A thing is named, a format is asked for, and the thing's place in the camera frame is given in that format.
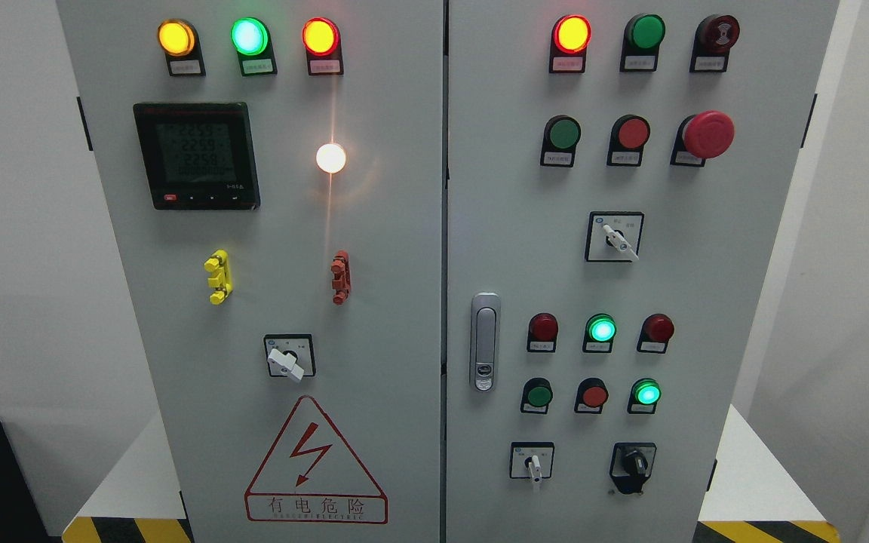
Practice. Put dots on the red lit indicator top right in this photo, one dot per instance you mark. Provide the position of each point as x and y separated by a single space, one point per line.
570 38

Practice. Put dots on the red electric hazard sticker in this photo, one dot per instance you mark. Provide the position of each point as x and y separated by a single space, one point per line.
311 475

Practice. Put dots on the white selector switch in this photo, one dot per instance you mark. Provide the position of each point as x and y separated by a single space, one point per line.
531 460
614 236

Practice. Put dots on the green indicator top right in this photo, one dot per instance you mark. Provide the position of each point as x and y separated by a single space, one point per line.
642 39

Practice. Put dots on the green push button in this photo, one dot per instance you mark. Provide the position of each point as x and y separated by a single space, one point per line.
536 396
559 141

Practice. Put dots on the white selector switch left door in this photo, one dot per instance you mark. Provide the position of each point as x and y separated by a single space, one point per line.
290 356

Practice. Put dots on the red push button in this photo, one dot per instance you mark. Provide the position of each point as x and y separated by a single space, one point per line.
591 396
628 138

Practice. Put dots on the green indicator light top left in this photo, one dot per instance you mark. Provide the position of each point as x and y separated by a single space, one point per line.
251 40

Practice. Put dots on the red push button upper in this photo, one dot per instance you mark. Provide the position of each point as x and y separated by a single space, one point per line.
628 138

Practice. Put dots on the dark red indicator left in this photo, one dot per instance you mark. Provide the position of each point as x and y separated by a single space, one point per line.
542 333

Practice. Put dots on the white lit indicator light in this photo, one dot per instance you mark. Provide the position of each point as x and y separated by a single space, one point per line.
331 158

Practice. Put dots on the grey cabinet door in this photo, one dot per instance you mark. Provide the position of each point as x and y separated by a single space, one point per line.
519 229
377 355

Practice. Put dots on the yellow terminal connector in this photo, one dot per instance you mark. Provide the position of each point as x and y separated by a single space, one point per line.
219 279

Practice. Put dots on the yellow indicator light top left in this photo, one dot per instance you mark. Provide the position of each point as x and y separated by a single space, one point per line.
182 49

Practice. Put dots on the white cabinet base platform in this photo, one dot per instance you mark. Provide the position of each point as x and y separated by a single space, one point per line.
751 497

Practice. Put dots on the silver door handle lock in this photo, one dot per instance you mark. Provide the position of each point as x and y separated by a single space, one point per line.
484 311

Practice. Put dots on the black rotary knob switch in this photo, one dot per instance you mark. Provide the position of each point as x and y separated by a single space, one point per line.
632 465

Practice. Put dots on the red emergency stop button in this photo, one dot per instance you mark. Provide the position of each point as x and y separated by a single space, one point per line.
702 136

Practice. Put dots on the green push button lower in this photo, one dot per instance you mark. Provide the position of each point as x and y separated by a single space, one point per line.
536 396

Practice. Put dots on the white selector switch lower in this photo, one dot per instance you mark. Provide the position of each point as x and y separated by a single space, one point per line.
531 460

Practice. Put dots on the red terminal connector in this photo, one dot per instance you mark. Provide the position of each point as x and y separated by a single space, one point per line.
340 268

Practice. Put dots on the black digital power meter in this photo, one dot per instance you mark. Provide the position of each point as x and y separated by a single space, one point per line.
198 156

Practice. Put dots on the white selector switch upper right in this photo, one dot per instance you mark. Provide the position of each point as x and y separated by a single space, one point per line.
614 236

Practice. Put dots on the dark red buzzer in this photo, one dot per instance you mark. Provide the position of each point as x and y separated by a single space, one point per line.
715 37

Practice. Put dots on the grey left cabinet door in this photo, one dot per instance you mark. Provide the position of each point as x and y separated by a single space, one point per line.
377 355

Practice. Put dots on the green indicator lower right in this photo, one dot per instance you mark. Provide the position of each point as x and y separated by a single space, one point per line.
644 397

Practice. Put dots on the green push button upper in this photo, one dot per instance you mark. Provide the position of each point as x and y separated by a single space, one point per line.
559 141

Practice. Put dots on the red push button lower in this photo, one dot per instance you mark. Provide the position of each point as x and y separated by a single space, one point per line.
591 396

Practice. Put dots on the red indicator light top left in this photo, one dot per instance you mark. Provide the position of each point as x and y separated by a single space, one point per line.
323 47

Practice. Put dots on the grey right cabinet door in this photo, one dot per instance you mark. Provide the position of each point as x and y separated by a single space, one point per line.
519 229

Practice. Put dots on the green lit indicator middle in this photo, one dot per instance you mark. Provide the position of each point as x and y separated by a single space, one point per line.
599 334

